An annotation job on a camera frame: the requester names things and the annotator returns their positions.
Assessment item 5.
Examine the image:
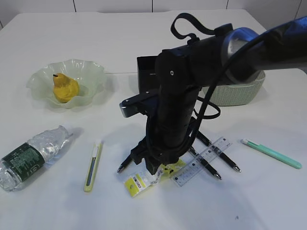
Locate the clear plastic ruler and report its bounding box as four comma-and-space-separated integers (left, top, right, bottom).
171, 137, 232, 186

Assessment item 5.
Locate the black gel pen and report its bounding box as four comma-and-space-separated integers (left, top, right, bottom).
189, 147, 222, 180
197, 131, 241, 173
117, 154, 133, 173

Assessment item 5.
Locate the black gel pen middle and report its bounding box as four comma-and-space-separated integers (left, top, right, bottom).
189, 147, 222, 180

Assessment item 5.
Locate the yellow white waste paper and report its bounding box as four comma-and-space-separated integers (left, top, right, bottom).
124, 159, 186, 197

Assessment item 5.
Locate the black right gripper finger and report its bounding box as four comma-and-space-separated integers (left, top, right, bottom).
130, 147, 145, 165
145, 157, 163, 175

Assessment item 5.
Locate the yellow-green utility knife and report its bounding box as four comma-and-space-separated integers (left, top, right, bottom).
83, 141, 103, 193

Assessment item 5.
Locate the mint green pen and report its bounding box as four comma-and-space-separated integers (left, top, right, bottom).
241, 138, 302, 169

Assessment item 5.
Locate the frosted green wavy plate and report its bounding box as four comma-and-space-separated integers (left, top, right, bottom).
26, 59, 106, 109

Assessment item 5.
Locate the green plastic woven basket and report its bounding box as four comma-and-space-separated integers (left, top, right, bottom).
210, 71, 266, 106

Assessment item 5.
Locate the black square pen holder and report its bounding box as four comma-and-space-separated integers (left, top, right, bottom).
137, 56, 160, 93

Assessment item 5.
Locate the yellow pear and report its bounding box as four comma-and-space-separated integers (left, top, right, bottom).
53, 73, 80, 103

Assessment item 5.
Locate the clear water bottle green label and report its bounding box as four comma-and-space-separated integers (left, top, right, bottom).
0, 126, 73, 192

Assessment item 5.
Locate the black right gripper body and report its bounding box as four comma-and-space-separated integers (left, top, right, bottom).
136, 87, 200, 165

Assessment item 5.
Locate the black cable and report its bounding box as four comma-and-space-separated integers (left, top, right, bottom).
146, 31, 267, 159

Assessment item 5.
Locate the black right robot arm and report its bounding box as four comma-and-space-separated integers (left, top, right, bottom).
130, 13, 307, 174

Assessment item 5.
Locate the black gel pen left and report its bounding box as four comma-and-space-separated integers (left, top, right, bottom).
117, 154, 133, 173

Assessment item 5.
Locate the black gel pen right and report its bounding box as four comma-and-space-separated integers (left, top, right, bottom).
197, 131, 241, 173

